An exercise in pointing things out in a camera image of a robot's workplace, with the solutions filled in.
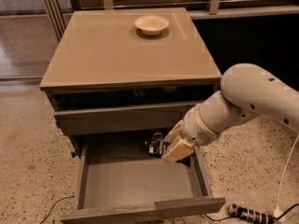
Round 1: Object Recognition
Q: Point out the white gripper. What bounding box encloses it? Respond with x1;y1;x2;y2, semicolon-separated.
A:
162;105;220;163

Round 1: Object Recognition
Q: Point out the black rxbar chocolate wrapper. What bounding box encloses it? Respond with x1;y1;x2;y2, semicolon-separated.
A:
145;138;169;158

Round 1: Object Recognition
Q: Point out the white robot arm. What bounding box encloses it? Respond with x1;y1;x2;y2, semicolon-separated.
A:
162;63;299;162

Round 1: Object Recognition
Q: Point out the white can in drawer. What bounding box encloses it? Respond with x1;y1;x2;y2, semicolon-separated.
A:
151;133;164;142

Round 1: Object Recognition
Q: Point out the closed grey top drawer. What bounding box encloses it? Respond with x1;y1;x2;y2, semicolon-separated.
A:
54;101;201;135

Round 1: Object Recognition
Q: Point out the open grey middle drawer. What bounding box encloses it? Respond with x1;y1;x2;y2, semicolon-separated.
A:
61;133;225;224

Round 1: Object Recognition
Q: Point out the grey drawer cabinet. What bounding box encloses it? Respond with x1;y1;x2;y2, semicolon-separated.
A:
40;7;221;151

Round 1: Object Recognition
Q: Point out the black power strip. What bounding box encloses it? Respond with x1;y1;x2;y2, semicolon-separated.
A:
227;203;276;224

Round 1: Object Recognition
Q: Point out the white ceramic bowl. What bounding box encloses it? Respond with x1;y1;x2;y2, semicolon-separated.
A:
135;15;169;36

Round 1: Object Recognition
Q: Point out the black cable on floor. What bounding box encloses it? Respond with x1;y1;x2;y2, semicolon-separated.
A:
38;194;76;224

